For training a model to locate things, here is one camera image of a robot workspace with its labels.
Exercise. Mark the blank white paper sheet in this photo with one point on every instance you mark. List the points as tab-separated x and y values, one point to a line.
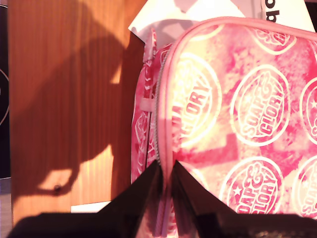
198	10

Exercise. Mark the printed text paper sheet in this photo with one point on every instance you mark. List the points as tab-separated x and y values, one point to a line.
86	207

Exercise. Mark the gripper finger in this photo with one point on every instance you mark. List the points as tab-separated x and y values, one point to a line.
193	198
143	196

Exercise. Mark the pink printed zip bag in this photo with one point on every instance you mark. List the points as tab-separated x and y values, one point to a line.
247	111

